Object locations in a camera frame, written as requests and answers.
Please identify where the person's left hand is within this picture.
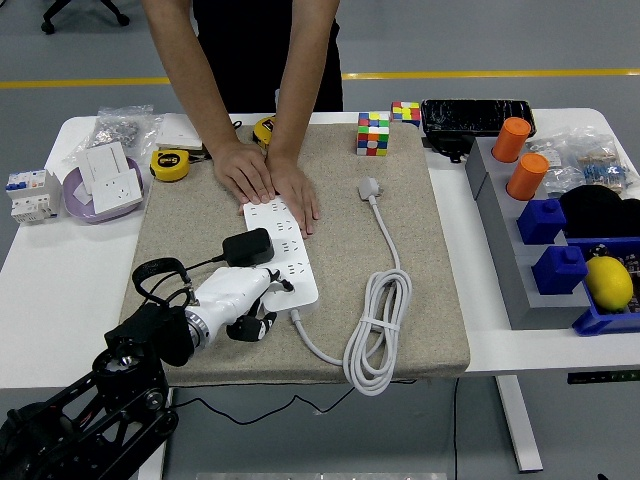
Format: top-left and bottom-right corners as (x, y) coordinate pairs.
(266, 152), (321, 237)

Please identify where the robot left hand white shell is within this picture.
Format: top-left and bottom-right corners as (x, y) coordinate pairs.
(191, 266), (296, 343)

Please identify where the person's right hand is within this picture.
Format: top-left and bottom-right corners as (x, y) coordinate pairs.
(212, 138), (278, 205)

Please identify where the white power strip board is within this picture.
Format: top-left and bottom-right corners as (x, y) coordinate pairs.
(243, 197), (320, 312)

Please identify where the black power adapter plug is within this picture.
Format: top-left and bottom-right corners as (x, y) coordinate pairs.
(221, 227), (276, 267)

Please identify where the yellow tape measure black label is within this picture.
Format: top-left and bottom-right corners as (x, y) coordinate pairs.
(149, 147), (214, 182)

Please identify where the large Rubik's cube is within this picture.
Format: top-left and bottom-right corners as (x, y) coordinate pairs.
(355, 110), (392, 157)

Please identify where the grey-brown fabric mat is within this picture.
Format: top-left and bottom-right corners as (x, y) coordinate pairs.
(119, 121), (473, 389)

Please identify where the black table control panel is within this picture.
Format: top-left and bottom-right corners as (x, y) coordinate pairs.
(566, 370), (640, 386)

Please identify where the person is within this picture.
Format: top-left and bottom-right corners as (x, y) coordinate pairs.
(192, 0), (345, 114)

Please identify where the clear bag of metal parts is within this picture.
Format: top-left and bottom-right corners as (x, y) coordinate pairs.
(62, 103), (165, 164)

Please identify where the small Rubik's cube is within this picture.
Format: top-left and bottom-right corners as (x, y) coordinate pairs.
(390, 101), (423, 128)

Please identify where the blue plastic bin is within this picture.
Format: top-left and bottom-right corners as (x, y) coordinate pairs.
(566, 236), (640, 337)

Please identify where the small black clip device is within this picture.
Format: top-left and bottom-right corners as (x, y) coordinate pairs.
(424, 133), (476, 165)

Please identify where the purple bowl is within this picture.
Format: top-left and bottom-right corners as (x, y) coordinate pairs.
(60, 155), (146, 225)

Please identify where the glossy black tray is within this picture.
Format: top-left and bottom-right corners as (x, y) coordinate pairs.
(420, 98), (538, 140)

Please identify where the yellow lemon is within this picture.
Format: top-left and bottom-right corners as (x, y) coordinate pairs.
(583, 256), (635, 312)

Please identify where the blue block with knob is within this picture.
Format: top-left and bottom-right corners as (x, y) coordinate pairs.
(531, 244), (590, 296)
(516, 198), (569, 246)

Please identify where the grey stepped block holder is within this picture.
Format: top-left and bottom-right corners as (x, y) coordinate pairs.
(464, 136), (594, 331)

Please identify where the white blue circuit breaker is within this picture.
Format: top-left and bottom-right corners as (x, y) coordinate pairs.
(4, 167), (63, 225)

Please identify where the orange cylinder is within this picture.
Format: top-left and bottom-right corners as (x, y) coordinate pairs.
(506, 152), (551, 202)
(492, 116), (533, 164)

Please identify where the black office chair base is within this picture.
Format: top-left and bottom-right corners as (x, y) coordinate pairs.
(41, 0), (132, 35)

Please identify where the clear bag of small parts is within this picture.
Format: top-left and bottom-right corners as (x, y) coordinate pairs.
(524, 130), (584, 199)

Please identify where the black round cloth object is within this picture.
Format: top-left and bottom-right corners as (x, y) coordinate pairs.
(558, 185), (640, 240)

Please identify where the clear bag of resistors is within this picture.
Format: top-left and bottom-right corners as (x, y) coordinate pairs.
(569, 124), (640, 197)

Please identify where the white power strip cord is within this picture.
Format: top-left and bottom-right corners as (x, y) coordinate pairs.
(289, 175), (414, 397)

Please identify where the white wall switch plate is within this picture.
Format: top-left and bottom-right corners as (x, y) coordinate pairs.
(155, 113), (204, 151)

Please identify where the white wall socket outlet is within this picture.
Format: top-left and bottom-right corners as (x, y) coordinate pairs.
(90, 168), (145, 215)

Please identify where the thin black adapter cord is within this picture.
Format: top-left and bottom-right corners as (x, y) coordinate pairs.
(169, 253), (359, 427)

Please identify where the white switch panel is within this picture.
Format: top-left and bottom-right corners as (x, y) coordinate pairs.
(74, 140), (132, 196)

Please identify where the black hanging cable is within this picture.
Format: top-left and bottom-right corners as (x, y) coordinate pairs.
(451, 375), (460, 480)

